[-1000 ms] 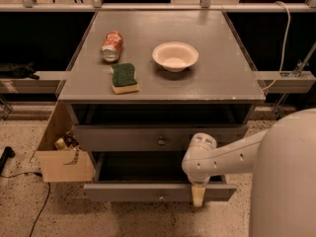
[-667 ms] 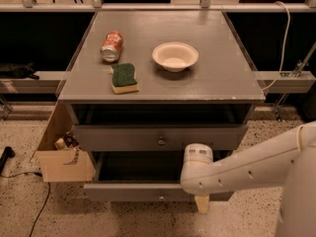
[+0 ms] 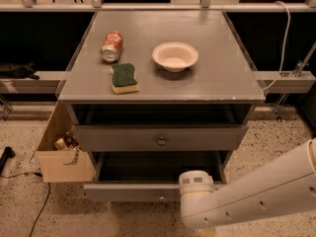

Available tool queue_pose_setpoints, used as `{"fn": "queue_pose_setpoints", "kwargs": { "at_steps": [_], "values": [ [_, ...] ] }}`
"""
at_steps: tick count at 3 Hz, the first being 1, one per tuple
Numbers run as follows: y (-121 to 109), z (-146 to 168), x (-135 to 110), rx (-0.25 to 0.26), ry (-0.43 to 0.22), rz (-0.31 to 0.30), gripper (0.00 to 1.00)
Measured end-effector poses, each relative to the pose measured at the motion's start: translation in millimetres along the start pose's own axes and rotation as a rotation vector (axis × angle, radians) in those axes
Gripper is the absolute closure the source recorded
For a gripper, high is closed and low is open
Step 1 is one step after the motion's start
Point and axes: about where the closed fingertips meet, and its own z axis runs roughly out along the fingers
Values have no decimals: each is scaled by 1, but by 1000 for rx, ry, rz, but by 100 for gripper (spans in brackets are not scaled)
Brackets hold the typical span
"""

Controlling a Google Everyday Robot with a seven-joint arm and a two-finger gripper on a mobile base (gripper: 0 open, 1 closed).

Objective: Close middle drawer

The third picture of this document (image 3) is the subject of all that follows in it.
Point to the grey drawer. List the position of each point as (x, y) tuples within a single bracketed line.
[(148, 176), (159, 138)]

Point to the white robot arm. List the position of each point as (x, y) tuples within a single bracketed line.
[(286, 185)]

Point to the grey top drawer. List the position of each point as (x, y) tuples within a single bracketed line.
[(159, 138)]

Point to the grey wooden drawer cabinet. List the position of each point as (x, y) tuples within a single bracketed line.
[(220, 89)]

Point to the cardboard box with items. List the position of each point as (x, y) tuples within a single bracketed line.
[(58, 162)]

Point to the white paper bowl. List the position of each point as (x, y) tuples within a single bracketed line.
[(175, 56)]

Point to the green yellow sponge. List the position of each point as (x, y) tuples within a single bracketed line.
[(124, 78)]

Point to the orange soda can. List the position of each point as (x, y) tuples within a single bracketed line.
[(112, 46)]

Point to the black cylinder on floor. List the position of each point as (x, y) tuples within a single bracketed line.
[(6, 154)]

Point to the black object on shelf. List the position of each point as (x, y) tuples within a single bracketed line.
[(17, 71)]

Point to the metal bracket right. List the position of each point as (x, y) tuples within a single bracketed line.
[(293, 82)]

